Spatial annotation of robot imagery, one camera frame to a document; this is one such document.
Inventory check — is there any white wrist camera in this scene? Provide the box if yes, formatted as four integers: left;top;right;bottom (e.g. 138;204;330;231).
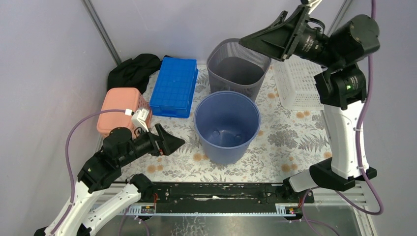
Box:
125;108;150;132
300;0;323;15

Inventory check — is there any grey waste bin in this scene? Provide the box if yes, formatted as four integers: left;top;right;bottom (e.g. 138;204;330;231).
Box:
207;38;271;102

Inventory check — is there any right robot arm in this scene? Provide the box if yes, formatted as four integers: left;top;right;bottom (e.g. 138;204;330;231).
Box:
239;4;380;203

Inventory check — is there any white plastic basket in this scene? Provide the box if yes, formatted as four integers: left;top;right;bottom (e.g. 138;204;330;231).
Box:
272;55;324;111

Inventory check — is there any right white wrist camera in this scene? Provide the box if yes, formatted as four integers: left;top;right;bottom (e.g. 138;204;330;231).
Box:
300;0;323;15

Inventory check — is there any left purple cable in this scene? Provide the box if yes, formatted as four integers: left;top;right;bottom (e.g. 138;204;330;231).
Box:
49;109;133;236

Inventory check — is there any floral table mat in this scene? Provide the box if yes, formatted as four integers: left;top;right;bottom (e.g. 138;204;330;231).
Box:
119;63;332;182

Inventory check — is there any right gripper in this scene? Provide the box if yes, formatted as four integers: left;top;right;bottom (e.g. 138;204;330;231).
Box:
237;2;337;67

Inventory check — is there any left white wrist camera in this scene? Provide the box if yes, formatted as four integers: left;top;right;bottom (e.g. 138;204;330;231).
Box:
125;108;150;132

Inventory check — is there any black cloth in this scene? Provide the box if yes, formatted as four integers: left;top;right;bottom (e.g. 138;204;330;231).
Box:
107;54;162;94

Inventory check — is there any blue bucket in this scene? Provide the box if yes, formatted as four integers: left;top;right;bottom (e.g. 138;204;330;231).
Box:
193;91;261;165

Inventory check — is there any pink plastic basket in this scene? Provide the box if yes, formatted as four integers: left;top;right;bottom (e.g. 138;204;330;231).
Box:
96;88;152;138

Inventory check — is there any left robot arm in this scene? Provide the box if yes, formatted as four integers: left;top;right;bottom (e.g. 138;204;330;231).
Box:
34;123;185;236

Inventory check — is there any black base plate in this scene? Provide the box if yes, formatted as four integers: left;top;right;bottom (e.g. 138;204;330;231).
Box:
138;182;315;214

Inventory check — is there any blue divided plastic tray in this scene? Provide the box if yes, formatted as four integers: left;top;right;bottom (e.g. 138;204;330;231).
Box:
149;57;198;118

